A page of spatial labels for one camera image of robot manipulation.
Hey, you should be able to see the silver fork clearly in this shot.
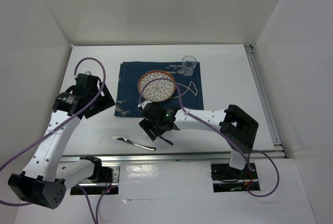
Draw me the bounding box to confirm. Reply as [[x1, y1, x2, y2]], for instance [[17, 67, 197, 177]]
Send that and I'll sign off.
[[159, 136, 174, 146]]

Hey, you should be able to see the silver table knife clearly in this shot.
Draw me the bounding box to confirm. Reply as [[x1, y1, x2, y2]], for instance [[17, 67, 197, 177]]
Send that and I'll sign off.
[[111, 136, 156, 151]]

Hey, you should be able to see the patterned ceramic plate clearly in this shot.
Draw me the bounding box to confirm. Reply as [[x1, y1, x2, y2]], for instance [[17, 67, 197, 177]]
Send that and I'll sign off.
[[137, 70, 176, 102]]

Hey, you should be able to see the blue fish placemat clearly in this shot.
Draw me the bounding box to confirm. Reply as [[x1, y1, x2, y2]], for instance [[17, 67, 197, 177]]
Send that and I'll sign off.
[[114, 61, 204, 117]]

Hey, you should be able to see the clear drinking glass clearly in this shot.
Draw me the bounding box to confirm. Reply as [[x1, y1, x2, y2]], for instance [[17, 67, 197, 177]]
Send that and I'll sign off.
[[182, 56, 197, 76]]

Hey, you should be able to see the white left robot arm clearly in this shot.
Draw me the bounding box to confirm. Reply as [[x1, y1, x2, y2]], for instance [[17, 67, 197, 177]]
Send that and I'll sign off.
[[8, 73, 115, 209]]

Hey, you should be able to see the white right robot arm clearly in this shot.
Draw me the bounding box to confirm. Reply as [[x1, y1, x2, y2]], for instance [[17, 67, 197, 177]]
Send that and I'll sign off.
[[138, 100, 259, 178]]

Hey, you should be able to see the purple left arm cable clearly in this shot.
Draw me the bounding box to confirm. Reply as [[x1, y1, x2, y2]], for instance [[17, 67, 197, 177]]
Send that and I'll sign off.
[[0, 57, 107, 223]]

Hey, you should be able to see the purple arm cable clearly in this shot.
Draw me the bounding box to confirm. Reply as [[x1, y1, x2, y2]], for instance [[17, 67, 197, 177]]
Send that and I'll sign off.
[[0, 57, 107, 223], [139, 77, 280, 198]]

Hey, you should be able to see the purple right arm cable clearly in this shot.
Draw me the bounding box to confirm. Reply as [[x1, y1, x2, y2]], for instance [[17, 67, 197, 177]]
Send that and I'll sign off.
[[139, 77, 280, 198]]

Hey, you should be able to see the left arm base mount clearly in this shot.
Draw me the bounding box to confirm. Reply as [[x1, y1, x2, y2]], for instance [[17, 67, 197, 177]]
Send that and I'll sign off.
[[78, 164, 120, 195]]

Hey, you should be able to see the front aluminium rail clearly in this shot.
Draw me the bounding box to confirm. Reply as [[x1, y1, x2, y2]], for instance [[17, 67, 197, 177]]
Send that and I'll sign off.
[[60, 151, 286, 163]]

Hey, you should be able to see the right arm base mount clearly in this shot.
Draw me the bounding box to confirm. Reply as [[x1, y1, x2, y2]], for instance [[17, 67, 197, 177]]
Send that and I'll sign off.
[[210, 163, 260, 193]]

